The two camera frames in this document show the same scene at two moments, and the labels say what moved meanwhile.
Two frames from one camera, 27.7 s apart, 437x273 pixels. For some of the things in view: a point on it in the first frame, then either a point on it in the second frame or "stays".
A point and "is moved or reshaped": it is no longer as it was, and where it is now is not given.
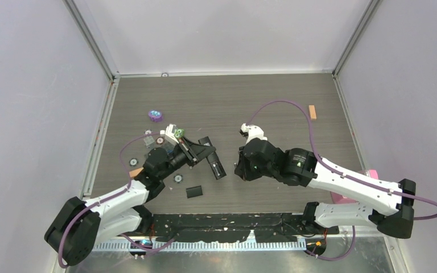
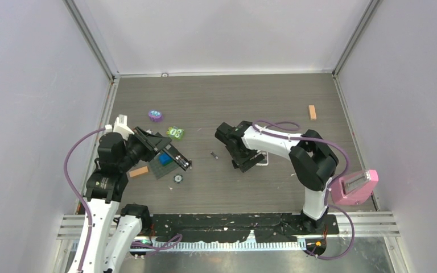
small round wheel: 178,178 stays
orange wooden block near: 135,172 stays
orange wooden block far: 312,112 stays
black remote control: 214,160 is moved or reshaped
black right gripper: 242,170 -> 244,164
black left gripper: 193,152 -> 152,143
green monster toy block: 179,133 stays
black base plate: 266,227 stays
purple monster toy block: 155,115 stays
